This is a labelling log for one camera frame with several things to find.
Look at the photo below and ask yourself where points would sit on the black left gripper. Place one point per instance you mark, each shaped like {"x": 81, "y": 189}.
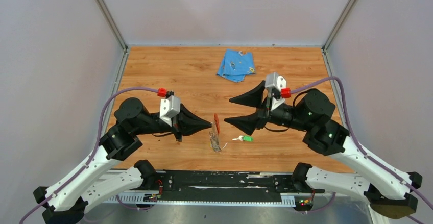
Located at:
{"x": 186, "y": 123}

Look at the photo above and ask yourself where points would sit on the blue folded cloth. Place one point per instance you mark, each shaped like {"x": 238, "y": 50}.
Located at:
{"x": 236, "y": 65}

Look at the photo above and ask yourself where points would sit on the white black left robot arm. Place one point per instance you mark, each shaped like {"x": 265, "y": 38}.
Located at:
{"x": 81, "y": 190}

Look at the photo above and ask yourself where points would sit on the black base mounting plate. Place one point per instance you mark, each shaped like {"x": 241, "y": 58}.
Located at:
{"x": 224, "y": 186}

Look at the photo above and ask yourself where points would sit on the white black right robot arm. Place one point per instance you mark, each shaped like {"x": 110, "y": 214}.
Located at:
{"x": 388, "y": 191}

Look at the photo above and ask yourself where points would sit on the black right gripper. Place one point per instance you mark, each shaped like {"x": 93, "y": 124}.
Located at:
{"x": 245, "y": 123}

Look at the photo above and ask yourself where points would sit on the metal keyring plate with spring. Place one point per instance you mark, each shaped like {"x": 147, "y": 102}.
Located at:
{"x": 214, "y": 134}

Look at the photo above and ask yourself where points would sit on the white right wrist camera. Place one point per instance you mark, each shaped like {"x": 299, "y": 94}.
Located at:
{"x": 274, "y": 83}

